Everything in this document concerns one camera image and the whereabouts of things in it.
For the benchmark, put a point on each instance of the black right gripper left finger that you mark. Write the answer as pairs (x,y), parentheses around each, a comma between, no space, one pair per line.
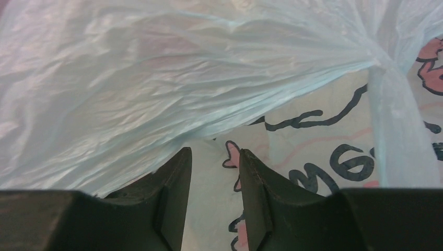
(148,214)

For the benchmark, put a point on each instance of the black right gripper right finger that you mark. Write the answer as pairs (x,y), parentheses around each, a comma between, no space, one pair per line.
(280,215)

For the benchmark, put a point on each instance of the light blue plastic bag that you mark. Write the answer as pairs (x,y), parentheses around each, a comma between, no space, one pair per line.
(331,95)

